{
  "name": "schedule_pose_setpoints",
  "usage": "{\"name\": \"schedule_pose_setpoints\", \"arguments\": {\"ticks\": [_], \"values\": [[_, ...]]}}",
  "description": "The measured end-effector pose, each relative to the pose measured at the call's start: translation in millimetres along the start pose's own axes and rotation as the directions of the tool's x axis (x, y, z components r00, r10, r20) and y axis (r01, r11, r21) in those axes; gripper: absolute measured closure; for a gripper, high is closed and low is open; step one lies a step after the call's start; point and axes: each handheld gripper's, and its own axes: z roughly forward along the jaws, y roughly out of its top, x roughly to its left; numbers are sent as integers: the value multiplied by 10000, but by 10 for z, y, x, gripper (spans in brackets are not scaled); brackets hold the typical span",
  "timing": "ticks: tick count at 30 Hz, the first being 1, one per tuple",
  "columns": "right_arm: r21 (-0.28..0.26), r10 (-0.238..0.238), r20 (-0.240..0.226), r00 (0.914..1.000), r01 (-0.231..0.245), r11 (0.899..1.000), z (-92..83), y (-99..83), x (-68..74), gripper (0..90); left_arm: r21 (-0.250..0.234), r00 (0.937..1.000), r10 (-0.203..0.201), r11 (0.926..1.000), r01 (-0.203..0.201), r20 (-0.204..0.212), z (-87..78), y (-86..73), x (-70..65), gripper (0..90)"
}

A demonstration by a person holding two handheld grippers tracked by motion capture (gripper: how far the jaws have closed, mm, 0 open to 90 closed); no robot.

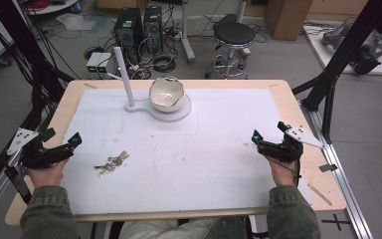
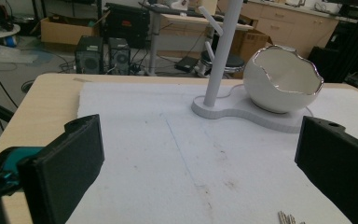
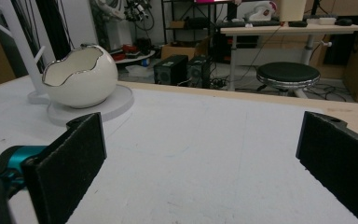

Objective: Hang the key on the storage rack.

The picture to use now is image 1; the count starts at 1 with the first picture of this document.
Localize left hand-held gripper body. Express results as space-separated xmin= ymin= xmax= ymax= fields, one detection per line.
xmin=6 ymin=127 xmax=75 ymax=169

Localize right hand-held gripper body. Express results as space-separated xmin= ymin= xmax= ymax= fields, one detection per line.
xmin=257 ymin=124 xmax=326 ymax=163

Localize person's left hand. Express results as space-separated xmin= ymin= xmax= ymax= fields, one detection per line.
xmin=26 ymin=158 xmax=71 ymax=189

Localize person's right hand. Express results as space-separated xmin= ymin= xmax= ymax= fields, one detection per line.
xmin=267 ymin=158 xmax=298 ymax=187

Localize bunch of metal keys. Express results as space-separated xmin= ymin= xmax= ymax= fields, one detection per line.
xmin=94 ymin=149 xmax=130 ymax=177

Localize black tape piece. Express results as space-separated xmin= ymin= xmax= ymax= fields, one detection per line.
xmin=318 ymin=162 xmax=339 ymax=173

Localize thin wooden stick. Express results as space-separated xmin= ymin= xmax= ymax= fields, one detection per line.
xmin=306 ymin=182 xmax=333 ymax=207

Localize white table mat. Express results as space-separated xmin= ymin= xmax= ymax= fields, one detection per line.
xmin=60 ymin=87 xmax=313 ymax=216

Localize white power supply unit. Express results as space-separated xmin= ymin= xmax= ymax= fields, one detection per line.
xmin=96 ymin=52 xmax=113 ymax=78
xmin=86 ymin=52 xmax=102 ymax=80

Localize white floor board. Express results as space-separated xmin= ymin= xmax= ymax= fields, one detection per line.
xmin=302 ymin=21 xmax=382 ymax=78

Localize white eggshell-shaped bowl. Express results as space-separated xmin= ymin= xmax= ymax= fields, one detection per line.
xmin=148 ymin=76 xmax=186 ymax=114

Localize black round stool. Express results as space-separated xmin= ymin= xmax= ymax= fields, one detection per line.
xmin=205 ymin=13 xmax=258 ymax=81

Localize brown cardboard box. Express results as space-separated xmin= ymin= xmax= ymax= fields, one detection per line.
xmin=264 ymin=0 xmax=314 ymax=42

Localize grey machine part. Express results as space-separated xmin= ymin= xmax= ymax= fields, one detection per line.
xmin=320 ymin=22 xmax=382 ymax=76

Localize clear plastic sheet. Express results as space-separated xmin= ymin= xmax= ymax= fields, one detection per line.
xmin=56 ymin=12 xmax=108 ymax=34

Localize large black computer tower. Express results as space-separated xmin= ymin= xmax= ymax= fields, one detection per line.
xmin=112 ymin=7 xmax=144 ymax=65

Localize person's legs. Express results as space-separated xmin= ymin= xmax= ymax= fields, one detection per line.
xmin=117 ymin=215 xmax=257 ymax=239

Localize grey table leg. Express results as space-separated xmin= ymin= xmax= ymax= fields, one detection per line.
xmin=178 ymin=0 xmax=197 ymax=65

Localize round white table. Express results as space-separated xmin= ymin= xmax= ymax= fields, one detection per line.
xmin=22 ymin=0 xmax=82 ymax=16

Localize small black computer tower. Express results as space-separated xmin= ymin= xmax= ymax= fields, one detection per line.
xmin=143 ymin=5 xmax=164 ymax=54

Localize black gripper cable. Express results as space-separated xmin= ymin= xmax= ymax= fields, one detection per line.
xmin=264 ymin=154 xmax=302 ymax=187

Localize black gripper strap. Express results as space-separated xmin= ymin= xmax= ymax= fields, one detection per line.
xmin=4 ymin=164 xmax=33 ymax=206

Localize aluminium rail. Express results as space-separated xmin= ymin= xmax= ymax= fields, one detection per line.
xmin=298 ymin=99 xmax=374 ymax=239

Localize white stand with post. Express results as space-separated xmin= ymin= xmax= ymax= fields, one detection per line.
xmin=112 ymin=46 xmax=193 ymax=123

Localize black metal frame stand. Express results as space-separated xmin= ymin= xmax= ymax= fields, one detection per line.
xmin=291 ymin=0 xmax=382 ymax=144
xmin=0 ymin=0 xmax=76 ymax=200

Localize coiled black cables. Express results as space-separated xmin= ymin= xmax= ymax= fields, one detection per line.
xmin=151 ymin=52 xmax=177 ymax=74

